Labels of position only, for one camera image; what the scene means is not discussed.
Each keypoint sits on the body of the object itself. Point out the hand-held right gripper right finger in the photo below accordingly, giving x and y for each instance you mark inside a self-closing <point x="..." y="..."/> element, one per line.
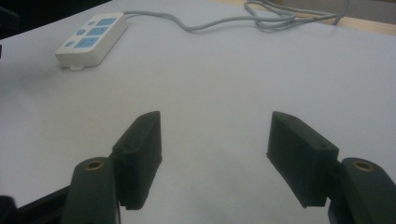
<point x="300" y="158"/>

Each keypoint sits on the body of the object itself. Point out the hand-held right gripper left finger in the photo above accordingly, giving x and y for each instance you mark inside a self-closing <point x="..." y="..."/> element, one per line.
<point x="138" y="161"/>

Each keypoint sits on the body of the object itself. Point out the white power strip blue sockets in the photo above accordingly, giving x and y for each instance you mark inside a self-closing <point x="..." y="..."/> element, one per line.
<point x="90" y="39"/>

